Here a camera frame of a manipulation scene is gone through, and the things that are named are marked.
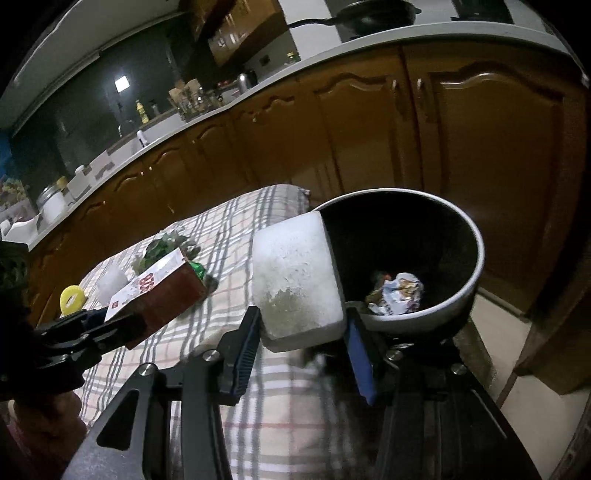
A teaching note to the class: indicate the white container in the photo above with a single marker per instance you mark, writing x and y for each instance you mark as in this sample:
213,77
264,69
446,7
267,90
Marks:
18,230

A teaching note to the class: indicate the wooden base cabinets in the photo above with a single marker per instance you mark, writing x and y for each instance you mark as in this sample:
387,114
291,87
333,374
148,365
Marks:
369,129

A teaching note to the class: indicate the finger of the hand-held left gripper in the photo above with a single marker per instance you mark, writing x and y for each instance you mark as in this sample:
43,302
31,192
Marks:
94,317
120,333

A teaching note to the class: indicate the steel kettle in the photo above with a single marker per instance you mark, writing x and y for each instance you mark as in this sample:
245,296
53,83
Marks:
244,79

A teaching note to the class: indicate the small white bottle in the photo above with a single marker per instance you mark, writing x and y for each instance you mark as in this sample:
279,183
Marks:
141,138

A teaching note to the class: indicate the white crumpled plastic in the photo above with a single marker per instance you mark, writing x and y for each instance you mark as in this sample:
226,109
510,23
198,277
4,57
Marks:
112,279

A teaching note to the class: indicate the white bowl with dark inside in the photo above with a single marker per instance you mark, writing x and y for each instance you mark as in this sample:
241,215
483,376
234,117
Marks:
415,240

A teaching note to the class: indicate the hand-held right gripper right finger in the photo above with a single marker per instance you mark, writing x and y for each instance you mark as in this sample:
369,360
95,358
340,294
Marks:
360,362

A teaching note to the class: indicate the utensil holder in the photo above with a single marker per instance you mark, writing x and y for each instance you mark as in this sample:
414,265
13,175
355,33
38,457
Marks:
187,99

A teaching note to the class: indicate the yellow bottle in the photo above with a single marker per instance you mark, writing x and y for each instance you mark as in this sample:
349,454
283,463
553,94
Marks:
144,110

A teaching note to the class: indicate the silver green foil wrapper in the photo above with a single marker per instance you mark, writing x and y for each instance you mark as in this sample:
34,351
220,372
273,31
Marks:
159,247

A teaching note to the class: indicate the black wok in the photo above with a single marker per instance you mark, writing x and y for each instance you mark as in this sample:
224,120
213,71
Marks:
374,14

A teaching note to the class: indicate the white wrapper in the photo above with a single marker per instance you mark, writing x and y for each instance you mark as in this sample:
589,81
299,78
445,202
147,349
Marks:
401,293

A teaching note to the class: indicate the wooden wall cabinets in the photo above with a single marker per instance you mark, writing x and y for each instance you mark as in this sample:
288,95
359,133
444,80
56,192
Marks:
240,32

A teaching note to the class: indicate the white jar with metal lid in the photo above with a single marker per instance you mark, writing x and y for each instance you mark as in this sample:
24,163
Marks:
53,203

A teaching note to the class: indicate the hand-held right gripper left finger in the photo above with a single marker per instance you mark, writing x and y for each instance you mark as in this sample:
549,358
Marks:
244,353

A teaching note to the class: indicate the checked tablecloth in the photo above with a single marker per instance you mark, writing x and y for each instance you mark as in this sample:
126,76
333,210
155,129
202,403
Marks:
277,438

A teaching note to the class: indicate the red snack packet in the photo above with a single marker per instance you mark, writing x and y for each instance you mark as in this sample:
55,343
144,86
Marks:
161,290

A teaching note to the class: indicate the white foam block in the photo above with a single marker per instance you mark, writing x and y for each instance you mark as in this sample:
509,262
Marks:
295,281

